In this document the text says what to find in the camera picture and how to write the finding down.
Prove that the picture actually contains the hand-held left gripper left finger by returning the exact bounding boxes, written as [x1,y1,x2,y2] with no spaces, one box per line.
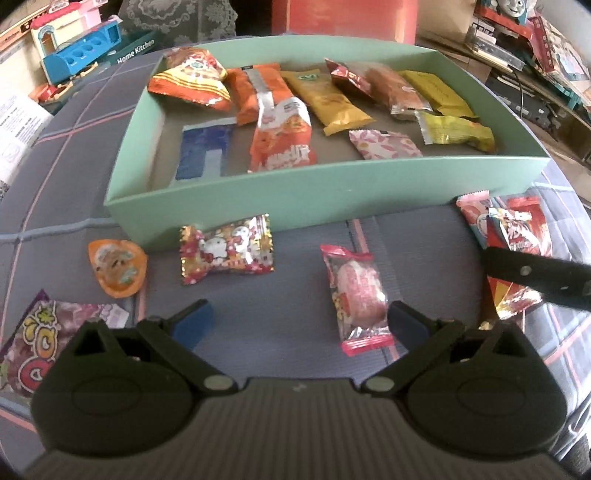
[67,299,236,397]

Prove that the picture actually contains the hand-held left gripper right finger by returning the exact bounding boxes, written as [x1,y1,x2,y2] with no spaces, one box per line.
[360,300,533,397]

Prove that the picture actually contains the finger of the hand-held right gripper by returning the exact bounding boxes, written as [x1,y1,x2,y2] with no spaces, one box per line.
[480,246,591,311]

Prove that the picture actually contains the red snack packet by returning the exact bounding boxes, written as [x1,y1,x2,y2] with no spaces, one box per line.
[324,58,377,100]
[505,196,554,259]

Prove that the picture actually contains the shiny red cartoon packet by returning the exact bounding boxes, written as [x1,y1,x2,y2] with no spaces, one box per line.
[485,207,543,320]

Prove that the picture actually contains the pink candy packet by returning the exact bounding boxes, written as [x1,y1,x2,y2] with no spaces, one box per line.
[320,244,395,357]

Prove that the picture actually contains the green cardboard box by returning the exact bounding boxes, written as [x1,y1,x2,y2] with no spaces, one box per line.
[104,36,552,252]

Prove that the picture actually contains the shiny yellow-green snack packet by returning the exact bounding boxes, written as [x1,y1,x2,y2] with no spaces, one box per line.
[414,110,496,153]

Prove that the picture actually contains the pink patterned snack packet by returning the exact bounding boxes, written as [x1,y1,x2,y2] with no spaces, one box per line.
[348,129,424,160]

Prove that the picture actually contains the orange white snack packet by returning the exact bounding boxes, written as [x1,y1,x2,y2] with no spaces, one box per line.
[248,97,318,174]

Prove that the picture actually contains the yellow wavy snack packet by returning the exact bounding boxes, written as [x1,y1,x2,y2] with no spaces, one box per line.
[398,70,481,120]

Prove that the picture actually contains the brown cake bar packet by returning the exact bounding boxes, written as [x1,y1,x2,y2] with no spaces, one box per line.
[365,67,435,121]

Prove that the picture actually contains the long yellow snack packet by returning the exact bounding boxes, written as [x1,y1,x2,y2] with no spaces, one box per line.
[281,69,376,137]

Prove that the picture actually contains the orange packet with silver stripe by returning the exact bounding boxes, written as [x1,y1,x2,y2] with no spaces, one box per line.
[225,64,296,126]

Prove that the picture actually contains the cartoon cat candy packet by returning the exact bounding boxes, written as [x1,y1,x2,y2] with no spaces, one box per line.
[179,213,275,286]

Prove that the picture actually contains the pink white snack packet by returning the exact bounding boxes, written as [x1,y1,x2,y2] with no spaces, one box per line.
[456,190,497,250]

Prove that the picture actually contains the orange jelly cup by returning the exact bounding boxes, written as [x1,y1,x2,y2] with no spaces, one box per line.
[88,239,149,296]

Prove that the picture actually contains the wooden media stand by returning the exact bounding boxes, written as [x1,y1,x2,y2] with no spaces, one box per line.
[416,28,591,162]

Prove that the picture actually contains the purple snack packet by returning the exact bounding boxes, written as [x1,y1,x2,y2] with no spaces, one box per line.
[0,289,131,395]

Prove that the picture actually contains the black electronic device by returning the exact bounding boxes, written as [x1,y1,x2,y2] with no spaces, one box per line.
[485,74,555,123]

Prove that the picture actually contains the pile of books and boxes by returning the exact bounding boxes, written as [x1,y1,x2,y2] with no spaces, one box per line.
[466,0,591,97]

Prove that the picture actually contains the printed instruction sheet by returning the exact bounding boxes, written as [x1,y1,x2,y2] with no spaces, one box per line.
[0,90,54,183]

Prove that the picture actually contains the teal toy box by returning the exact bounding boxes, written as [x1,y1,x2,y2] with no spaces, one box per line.
[99,30,169,68]

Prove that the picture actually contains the blue toy rack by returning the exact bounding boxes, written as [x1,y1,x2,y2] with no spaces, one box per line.
[44,21,123,86]

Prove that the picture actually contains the grey lace cushion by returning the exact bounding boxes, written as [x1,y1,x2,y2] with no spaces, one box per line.
[117,0,238,47]

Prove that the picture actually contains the red gift box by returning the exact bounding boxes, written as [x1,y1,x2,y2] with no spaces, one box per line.
[271,0,419,44]

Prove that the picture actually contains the pastel toy house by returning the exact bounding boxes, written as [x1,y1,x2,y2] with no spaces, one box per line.
[30,0,102,61]

